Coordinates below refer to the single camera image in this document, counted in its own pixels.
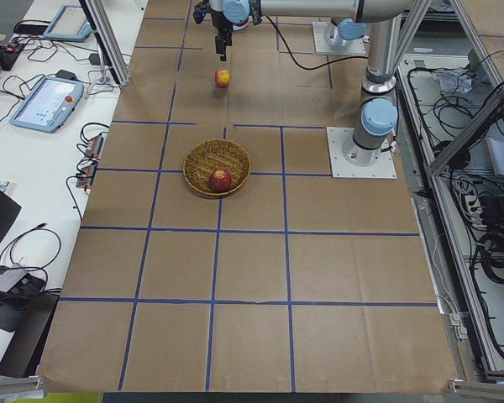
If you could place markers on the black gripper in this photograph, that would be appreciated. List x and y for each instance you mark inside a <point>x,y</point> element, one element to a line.
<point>219,23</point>

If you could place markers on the red yellow apple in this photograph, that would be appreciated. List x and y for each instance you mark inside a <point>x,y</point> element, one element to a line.
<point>222,78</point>

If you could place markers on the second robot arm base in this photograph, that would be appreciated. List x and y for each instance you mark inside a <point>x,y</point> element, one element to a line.
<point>340,31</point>

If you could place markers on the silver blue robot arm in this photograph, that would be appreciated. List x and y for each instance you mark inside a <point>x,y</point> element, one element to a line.
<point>378,112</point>

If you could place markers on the round wicker basket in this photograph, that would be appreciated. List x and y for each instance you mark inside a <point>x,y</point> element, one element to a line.
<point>213,154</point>

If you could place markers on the dark red apple in basket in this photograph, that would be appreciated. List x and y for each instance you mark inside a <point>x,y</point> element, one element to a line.
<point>220,180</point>

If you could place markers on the far teach pendant tablet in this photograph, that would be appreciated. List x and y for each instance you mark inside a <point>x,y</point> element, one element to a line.
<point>69,24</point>

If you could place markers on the teach pendant tablet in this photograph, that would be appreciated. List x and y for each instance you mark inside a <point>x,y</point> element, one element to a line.
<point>48,105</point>
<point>69,24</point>

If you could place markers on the upper black orange adapter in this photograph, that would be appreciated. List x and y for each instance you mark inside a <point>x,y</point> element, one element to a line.
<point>94,147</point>

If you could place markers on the black orange adapter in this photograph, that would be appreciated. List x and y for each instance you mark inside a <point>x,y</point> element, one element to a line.
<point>94,147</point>
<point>85,177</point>

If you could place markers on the near teach pendant tablet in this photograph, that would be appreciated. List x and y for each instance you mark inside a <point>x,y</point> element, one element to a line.
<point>48,105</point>

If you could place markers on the lower black orange adapter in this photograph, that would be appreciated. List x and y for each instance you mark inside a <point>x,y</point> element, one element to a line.
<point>85,177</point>

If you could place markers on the black electronics board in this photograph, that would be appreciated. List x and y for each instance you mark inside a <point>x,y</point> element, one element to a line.
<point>9,54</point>

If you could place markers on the crumpled plastic bag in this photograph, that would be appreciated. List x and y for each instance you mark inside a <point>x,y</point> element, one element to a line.
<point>456,80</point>

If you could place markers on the brown paper table cover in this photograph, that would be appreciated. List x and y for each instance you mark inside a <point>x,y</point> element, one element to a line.
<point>297,282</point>

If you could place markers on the diagonal aluminium strut right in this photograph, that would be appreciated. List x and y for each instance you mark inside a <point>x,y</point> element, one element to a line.
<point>491,110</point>

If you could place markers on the white power strip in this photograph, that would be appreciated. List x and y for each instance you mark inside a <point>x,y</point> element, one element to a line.
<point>467,197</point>

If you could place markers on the grey usb hub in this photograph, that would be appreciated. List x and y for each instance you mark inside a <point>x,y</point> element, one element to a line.
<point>20,282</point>

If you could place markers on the black mat lower left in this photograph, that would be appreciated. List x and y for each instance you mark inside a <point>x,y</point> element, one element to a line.
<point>30,328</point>

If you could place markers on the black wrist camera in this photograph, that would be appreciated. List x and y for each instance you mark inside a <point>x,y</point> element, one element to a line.
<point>201,9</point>

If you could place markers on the aluminium frame post left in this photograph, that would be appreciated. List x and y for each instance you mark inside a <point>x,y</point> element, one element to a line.
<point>106,41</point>

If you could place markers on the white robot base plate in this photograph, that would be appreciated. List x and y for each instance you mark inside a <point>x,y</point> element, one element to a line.
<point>349,161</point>

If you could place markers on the aluminium rail right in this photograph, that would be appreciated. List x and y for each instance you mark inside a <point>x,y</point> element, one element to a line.
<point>468,263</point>

